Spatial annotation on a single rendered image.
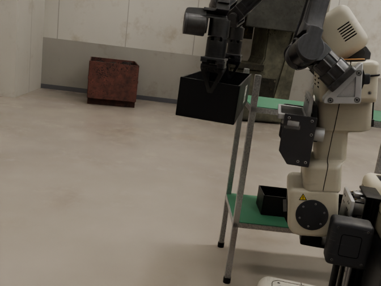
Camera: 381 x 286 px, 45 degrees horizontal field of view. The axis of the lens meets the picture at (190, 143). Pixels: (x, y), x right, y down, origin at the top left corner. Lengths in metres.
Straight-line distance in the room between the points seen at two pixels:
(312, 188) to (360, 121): 0.26
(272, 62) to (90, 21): 3.26
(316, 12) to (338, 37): 0.14
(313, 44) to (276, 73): 6.18
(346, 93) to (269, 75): 6.10
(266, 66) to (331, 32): 5.95
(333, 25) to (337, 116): 0.28
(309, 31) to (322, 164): 0.45
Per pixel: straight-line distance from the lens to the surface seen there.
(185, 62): 8.31
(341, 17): 1.48
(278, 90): 7.50
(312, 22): 1.36
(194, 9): 1.29
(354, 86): 1.36
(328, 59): 1.33
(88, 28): 8.48
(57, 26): 8.61
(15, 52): 7.44
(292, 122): 1.46
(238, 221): 2.39
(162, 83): 8.35
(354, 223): 1.50
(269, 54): 7.41
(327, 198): 1.55
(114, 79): 7.30
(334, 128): 1.53
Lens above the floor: 1.25
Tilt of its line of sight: 13 degrees down
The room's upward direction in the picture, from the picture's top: 7 degrees clockwise
